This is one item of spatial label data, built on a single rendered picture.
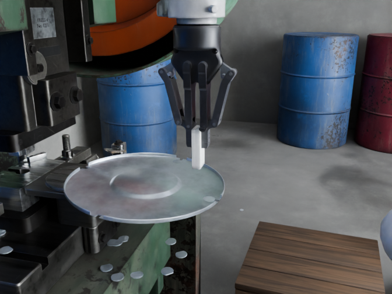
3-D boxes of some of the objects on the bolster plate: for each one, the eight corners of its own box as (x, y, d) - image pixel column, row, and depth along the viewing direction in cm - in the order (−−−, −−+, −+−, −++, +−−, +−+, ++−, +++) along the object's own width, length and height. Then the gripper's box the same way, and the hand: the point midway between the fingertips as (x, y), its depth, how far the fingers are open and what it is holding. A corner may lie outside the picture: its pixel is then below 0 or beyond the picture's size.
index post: (129, 177, 98) (126, 139, 95) (123, 181, 96) (121, 142, 93) (118, 175, 99) (115, 137, 96) (112, 180, 96) (109, 142, 93)
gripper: (148, 24, 62) (155, 170, 70) (233, 23, 59) (230, 178, 66) (165, 22, 69) (170, 156, 77) (242, 22, 65) (239, 161, 73)
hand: (198, 147), depth 70 cm, fingers closed
